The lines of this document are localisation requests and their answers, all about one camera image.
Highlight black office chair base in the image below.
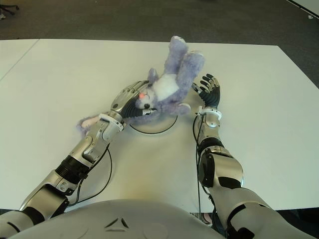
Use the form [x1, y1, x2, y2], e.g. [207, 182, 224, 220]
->
[0, 4, 20, 14]

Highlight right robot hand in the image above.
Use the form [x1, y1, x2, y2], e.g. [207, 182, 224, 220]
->
[191, 73, 222, 109]

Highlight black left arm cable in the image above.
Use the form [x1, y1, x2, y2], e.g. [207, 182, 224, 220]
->
[67, 146, 114, 206]

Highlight purple plush bunny doll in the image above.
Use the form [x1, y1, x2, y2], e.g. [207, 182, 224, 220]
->
[76, 35, 205, 136]

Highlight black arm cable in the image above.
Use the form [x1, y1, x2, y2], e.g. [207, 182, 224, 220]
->
[67, 146, 114, 206]
[193, 117, 204, 215]

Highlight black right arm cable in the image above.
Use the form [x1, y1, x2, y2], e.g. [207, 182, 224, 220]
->
[193, 117, 204, 215]

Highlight white plate black rim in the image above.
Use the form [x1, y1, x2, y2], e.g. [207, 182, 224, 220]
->
[127, 114, 179, 135]

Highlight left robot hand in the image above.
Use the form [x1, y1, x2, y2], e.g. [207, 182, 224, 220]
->
[109, 80, 157, 120]

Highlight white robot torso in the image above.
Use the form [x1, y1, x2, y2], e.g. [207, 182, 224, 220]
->
[14, 198, 226, 239]

